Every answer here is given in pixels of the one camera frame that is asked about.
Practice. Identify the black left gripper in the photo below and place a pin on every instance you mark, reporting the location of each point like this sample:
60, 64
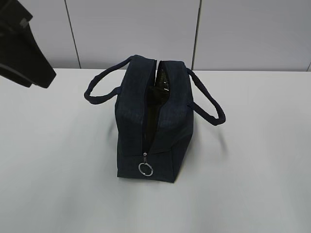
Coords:
21, 60

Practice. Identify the dark navy fabric lunch bag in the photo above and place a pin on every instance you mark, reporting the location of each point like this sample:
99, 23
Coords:
154, 111

